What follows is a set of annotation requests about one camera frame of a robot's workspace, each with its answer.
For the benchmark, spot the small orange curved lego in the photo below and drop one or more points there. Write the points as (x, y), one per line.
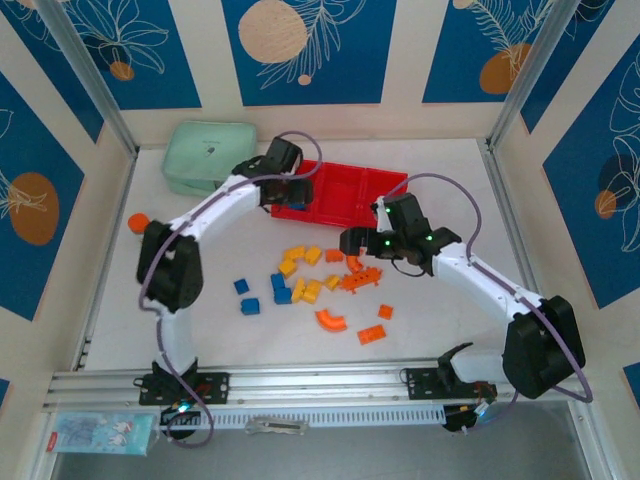
(354, 263)

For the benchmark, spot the orange short lego brick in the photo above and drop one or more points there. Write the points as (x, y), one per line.
(334, 256)

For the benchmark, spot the orange long lego plate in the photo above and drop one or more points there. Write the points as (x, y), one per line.
(361, 280)

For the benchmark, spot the small yellow lego brick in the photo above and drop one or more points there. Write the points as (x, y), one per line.
(332, 282)

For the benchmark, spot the yellow angled lego piece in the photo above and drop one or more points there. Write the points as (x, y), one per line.
(290, 262)

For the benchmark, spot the small orange square lego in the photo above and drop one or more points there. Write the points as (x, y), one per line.
(385, 311)

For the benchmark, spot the yellow narrow lego brick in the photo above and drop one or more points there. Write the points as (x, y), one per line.
(298, 291)

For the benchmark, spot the blue stepped lego brick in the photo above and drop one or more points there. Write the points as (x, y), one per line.
(281, 290)

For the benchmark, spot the small blue lego cube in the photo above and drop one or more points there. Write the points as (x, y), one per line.
(241, 286)

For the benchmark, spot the blue square lego brick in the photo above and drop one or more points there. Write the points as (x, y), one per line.
(250, 306)

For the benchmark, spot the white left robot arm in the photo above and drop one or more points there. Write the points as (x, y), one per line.
(225, 205)

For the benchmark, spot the red three-compartment tray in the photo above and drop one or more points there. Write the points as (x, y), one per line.
(345, 195)

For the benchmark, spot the mint green zip pouch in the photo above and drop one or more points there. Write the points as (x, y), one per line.
(200, 150)

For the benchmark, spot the large orange curved lego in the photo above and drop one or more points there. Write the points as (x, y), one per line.
(330, 322)

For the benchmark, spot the orange rectangular lego brick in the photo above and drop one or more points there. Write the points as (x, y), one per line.
(371, 334)

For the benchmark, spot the orange-capped small bottle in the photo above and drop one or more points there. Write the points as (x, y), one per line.
(138, 221)

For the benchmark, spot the silver metal tool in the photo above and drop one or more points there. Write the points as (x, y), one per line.
(275, 427)

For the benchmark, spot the printed tissue pack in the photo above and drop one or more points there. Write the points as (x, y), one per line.
(100, 434)

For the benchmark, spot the aluminium side rail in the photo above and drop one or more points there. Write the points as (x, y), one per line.
(505, 200)
(86, 345)

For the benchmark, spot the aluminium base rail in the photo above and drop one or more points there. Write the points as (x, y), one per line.
(320, 382)

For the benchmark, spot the aluminium frame post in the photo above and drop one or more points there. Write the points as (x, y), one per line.
(530, 75)
(90, 75)

